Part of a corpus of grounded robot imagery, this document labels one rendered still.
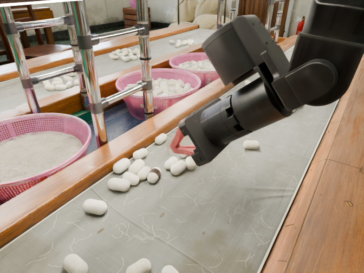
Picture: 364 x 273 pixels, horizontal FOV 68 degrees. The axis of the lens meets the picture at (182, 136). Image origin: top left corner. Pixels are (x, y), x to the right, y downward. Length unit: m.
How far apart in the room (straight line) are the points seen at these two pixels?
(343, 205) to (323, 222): 0.06
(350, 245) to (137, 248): 0.27
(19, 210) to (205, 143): 0.28
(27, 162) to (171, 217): 0.34
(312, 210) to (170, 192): 0.22
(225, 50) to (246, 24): 0.03
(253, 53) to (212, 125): 0.10
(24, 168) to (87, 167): 0.14
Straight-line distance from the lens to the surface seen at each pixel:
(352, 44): 0.29
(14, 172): 0.60
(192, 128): 0.36
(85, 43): 0.50
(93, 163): 0.52
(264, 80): 0.32
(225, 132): 0.35
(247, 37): 0.32
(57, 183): 0.49
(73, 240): 0.43
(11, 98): 0.96
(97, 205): 0.44
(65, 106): 0.83
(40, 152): 0.65
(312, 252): 0.40
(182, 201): 0.45
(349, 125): 0.72
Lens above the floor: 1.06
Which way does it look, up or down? 31 degrees down
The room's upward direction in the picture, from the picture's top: straight up
